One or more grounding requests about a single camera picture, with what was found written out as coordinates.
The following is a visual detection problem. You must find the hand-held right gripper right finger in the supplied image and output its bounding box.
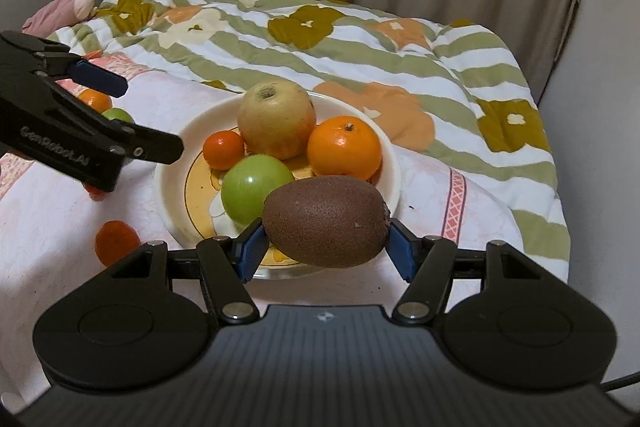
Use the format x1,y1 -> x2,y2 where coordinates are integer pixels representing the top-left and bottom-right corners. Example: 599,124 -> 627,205
387,218 -> 546,325

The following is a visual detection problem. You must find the small tangerine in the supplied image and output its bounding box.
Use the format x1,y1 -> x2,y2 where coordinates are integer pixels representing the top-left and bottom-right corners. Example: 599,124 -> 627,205
202,130 -> 246,171
95,220 -> 141,267

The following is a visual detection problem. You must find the large yellow-red apple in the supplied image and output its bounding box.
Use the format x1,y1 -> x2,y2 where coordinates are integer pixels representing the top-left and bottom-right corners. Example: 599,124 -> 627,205
237,80 -> 317,160

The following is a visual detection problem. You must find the large orange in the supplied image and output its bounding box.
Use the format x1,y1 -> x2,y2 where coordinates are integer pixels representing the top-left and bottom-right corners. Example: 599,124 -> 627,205
307,117 -> 383,182
77,88 -> 113,115

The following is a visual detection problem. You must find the cream bowl with bear print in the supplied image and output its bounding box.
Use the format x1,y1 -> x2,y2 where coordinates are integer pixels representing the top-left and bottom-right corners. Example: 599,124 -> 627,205
154,91 -> 402,280

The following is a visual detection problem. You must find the green striped floral blanket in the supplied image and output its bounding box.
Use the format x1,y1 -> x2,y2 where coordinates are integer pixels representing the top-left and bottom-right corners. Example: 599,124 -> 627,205
47,0 -> 571,283

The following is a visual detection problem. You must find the brown kiwi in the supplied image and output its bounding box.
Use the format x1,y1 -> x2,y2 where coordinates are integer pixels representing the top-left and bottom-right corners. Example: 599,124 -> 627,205
262,175 -> 392,268

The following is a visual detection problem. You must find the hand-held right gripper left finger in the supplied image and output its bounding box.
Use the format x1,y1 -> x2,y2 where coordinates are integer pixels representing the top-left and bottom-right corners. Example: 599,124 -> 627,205
107,219 -> 268,325

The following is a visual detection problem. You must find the pink plush pillow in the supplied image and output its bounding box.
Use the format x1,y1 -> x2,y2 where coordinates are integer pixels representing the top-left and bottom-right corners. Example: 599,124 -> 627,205
22,0 -> 98,35

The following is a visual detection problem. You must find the black cable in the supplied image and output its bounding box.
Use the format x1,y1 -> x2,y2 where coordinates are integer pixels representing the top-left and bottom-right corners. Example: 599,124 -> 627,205
600,371 -> 640,392

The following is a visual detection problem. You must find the green apple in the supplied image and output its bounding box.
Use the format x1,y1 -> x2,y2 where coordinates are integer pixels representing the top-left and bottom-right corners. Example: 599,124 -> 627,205
220,155 -> 296,228
100,108 -> 135,125

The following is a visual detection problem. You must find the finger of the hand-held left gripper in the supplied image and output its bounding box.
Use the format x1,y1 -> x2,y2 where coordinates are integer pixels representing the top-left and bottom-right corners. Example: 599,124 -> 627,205
50,82 -> 184,165
0,32 -> 127,98

